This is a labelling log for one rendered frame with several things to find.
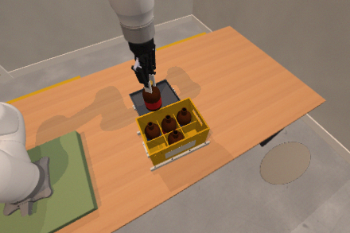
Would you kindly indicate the yellow divided crate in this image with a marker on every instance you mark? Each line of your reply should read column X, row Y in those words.
column 194, row 133

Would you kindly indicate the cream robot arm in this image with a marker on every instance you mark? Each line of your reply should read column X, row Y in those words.
column 21, row 182

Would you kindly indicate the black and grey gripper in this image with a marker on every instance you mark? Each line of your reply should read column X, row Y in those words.
column 144, row 55

